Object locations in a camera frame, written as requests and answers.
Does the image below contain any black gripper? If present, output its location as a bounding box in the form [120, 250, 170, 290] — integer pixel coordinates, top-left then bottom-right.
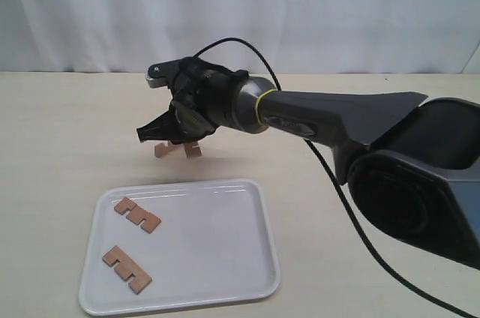
[136, 57, 248, 145]

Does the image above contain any notched wooden piece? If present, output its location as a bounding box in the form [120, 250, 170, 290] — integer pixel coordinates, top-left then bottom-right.
[113, 197, 161, 234]
[183, 141, 203, 159]
[102, 245, 153, 295]
[154, 141, 180, 158]

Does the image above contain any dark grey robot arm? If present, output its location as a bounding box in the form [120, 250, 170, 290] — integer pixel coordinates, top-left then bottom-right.
[137, 57, 479, 268]

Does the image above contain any white plastic tray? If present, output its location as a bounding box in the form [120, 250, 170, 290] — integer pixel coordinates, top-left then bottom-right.
[79, 178, 281, 316]

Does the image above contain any white backdrop curtain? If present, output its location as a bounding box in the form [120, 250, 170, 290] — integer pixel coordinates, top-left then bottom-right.
[1, 0, 479, 74]

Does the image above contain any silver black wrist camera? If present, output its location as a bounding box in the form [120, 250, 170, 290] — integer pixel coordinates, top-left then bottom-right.
[145, 58, 187, 92]

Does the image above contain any black cable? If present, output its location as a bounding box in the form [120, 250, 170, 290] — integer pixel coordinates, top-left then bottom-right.
[193, 37, 480, 315]

